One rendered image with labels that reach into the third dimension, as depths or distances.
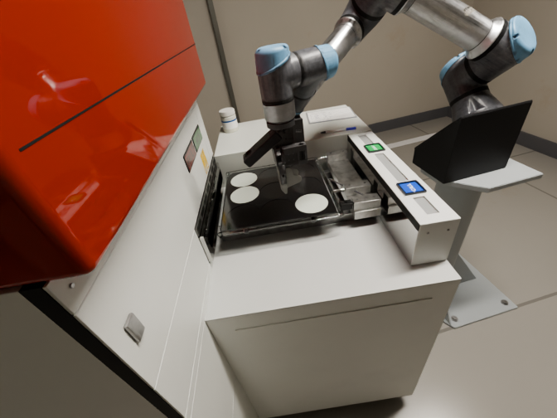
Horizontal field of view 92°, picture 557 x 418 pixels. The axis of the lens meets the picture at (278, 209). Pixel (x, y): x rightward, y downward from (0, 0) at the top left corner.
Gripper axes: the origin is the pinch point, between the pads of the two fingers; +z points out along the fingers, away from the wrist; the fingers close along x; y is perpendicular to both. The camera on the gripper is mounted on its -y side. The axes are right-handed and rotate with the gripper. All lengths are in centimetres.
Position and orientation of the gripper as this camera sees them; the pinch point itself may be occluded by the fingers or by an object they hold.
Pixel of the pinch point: (283, 189)
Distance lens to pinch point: 77.0
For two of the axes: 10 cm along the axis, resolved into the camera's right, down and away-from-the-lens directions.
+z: 1.4, 7.9, 6.0
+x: -1.7, -5.7, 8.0
